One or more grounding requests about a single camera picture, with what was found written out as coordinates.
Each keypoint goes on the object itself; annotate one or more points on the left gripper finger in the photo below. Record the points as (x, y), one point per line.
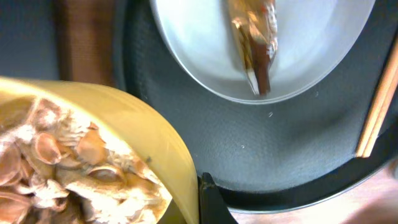
(213, 210)

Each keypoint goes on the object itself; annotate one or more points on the yellow bowl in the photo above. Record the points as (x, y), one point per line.
(133, 122)

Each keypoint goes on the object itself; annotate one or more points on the food scraps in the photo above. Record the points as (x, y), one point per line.
(57, 166)

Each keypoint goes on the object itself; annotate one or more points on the gold brown snack wrapper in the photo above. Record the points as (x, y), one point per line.
(254, 27)

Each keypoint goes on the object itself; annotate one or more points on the round black serving tray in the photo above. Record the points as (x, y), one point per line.
(270, 158)

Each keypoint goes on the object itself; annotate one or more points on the grey plate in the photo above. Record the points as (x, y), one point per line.
(313, 36)

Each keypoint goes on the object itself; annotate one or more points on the wooden chopstick left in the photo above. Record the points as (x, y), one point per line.
(379, 107)

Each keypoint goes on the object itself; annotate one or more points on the black rectangular tray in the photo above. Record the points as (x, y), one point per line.
(28, 42)

